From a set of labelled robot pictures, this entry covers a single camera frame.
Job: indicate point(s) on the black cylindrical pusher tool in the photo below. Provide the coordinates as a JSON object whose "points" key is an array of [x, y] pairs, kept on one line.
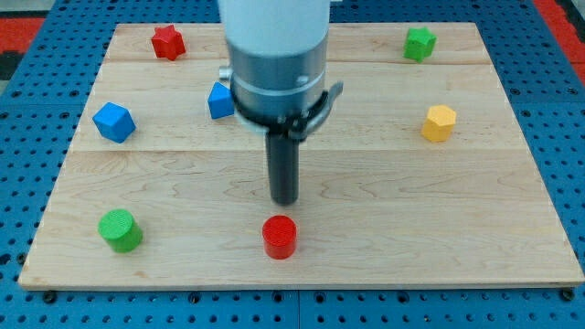
{"points": [[283, 168]]}

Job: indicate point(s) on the blue triangle block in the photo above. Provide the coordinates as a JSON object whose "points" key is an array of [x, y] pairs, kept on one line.
{"points": [[220, 102]]}

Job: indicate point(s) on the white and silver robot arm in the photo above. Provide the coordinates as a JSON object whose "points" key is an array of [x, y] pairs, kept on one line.
{"points": [[277, 57]]}

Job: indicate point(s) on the wooden board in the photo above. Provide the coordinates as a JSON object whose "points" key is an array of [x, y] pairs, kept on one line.
{"points": [[380, 207]]}

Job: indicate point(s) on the black clamp with lever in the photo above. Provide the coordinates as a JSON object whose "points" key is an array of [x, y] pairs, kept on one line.
{"points": [[296, 126]]}

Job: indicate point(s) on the red cylinder block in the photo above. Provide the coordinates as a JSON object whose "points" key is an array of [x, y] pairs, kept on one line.
{"points": [[279, 235]]}

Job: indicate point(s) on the red star block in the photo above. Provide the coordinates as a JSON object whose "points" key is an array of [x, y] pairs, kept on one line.
{"points": [[168, 42]]}

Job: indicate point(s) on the yellow hexagon block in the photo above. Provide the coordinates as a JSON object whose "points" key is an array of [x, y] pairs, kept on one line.
{"points": [[438, 124]]}

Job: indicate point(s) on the blue cube block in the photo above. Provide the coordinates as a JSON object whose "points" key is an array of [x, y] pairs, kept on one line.
{"points": [[114, 122]]}

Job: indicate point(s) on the green star block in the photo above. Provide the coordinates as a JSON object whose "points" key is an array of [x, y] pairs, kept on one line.
{"points": [[419, 44]]}

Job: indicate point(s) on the green cylinder block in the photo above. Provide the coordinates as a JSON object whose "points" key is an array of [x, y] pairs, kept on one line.
{"points": [[120, 231]]}

